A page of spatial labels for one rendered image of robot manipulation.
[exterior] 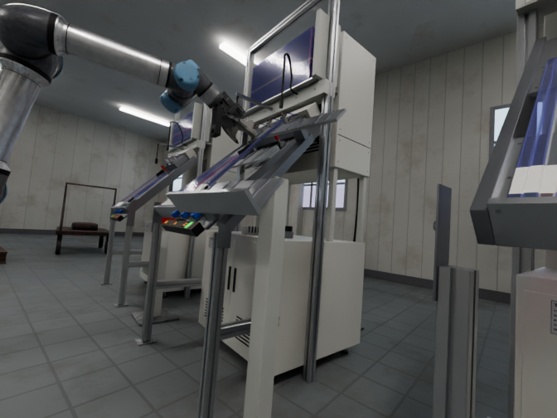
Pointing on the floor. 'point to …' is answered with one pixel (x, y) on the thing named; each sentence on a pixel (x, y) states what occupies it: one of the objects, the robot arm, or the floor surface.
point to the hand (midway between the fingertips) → (245, 141)
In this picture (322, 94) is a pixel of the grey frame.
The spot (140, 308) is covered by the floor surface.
